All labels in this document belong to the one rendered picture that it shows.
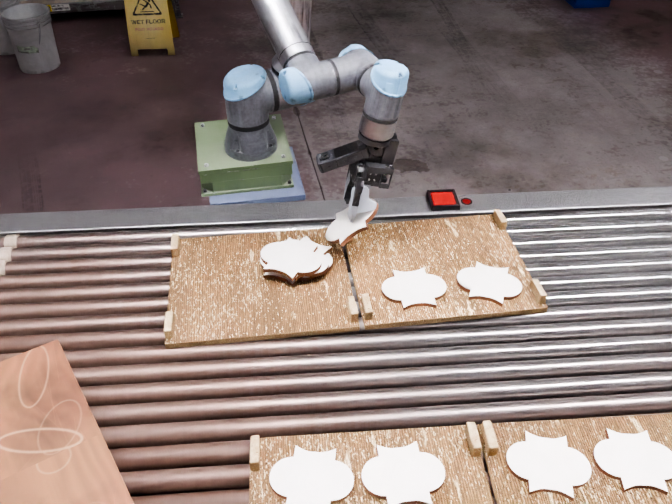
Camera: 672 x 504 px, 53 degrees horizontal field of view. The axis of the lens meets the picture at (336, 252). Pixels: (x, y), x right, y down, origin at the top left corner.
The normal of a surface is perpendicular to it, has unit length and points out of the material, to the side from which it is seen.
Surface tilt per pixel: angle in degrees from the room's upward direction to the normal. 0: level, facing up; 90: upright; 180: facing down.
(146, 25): 78
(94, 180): 0
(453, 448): 0
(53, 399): 0
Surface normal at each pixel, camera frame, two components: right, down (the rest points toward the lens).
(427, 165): 0.01, -0.77
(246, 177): 0.19, 0.63
